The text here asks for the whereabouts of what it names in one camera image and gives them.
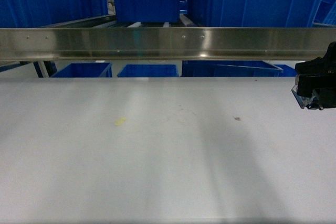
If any medium blue bin centre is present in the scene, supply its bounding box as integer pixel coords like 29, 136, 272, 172
114, 0, 180, 23

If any green mushroom push button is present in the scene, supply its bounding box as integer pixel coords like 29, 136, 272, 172
291, 74, 324, 110

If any blue bin far left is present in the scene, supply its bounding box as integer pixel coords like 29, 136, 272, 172
1, 0, 108, 28

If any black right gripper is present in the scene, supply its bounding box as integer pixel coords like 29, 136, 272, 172
295, 42, 335, 108

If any lower blue bin right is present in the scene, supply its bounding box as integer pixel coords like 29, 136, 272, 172
182, 60, 283, 77

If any yellow tape scrap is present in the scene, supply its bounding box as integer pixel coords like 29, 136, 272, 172
114, 117, 127, 126

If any lower blue bin centre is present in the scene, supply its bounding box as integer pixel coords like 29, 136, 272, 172
117, 64, 179, 78

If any lower blue bin left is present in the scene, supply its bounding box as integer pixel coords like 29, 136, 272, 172
51, 62, 112, 78

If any blue perforated crate right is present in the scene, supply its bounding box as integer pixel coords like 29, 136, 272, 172
314, 0, 335, 26

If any stainless steel shelf rail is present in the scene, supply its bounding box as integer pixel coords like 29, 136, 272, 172
1, 27, 335, 61

